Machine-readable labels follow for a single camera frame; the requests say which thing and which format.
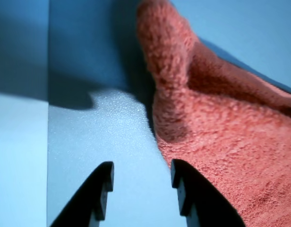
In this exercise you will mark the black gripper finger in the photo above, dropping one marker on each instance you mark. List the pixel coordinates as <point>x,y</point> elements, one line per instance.
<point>202,201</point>
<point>88,201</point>

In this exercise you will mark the orange terry towel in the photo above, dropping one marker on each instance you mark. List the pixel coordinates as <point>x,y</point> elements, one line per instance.
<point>218,130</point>

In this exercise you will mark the grey table mat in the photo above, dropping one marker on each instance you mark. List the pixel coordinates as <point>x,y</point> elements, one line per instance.
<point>100,123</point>

